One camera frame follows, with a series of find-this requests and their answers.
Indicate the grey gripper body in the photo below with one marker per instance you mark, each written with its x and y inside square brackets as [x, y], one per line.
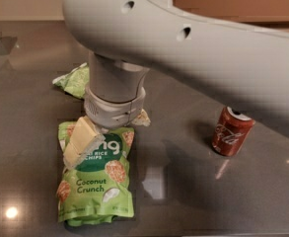
[112, 113]

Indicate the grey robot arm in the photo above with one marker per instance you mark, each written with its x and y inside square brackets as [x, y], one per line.
[241, 66]

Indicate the red coca-cola can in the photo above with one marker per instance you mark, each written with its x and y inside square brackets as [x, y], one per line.
[231, 132]

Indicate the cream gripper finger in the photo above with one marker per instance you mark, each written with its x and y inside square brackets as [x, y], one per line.
[85, 138]
[142, 119]

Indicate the green dang rice chip bag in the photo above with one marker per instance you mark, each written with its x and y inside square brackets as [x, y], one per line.
[97, 190]

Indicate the green jalapeno chip bag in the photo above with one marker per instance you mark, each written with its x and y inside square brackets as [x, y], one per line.
[75, 81]

